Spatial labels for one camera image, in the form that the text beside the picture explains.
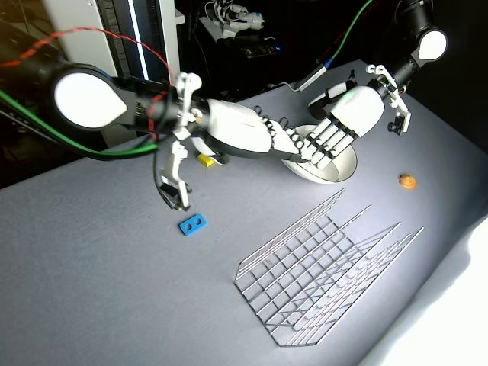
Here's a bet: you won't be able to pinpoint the thin green cable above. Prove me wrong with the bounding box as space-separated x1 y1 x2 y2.
326 0 377 68

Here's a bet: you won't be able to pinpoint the white tray with parts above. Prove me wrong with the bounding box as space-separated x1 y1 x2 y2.
197 0 266 40

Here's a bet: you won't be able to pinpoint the blue block with two holes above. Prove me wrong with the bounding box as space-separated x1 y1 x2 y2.
178 213 209 236

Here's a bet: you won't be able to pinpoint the white USB adapter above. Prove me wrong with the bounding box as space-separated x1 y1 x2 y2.
298 63 329 92

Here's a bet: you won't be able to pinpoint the red twisted wire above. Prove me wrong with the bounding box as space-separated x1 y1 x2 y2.
0 26 176 133

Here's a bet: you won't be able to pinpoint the white round plate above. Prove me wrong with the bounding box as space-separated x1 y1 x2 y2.
281 152 354 186

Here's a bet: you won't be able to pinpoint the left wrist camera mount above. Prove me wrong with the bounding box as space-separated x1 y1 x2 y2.
365 64 413 135

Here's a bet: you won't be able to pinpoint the silver wire dish rack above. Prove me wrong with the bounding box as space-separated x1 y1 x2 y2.
233 188 425 347

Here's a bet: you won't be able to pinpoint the white plate with barcode sticker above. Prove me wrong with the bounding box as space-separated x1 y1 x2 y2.
282 124 359 183

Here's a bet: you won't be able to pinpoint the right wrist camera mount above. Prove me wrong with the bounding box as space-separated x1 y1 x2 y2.
158 71 203 213

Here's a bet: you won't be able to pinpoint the orange swirl cookie toy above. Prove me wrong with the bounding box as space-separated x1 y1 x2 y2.
398 173 418 191

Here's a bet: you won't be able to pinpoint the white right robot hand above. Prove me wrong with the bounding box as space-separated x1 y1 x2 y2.
190 98 321 165

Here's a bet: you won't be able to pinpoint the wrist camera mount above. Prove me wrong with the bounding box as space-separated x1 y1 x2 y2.
158 71 203 213
365 64 413 135

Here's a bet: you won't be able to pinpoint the white cabinet with black panel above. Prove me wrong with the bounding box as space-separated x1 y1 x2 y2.
41 0 181 148

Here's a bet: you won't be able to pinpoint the black electronic device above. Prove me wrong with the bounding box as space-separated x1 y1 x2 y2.
226 36 284 60

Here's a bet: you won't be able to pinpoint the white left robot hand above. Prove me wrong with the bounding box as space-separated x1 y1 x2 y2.
307 70 384 171

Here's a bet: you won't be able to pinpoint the thick green cable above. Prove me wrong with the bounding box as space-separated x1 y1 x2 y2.
0 89 159 161

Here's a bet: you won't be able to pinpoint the thin white cable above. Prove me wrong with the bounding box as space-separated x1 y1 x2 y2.
269 81 303 93

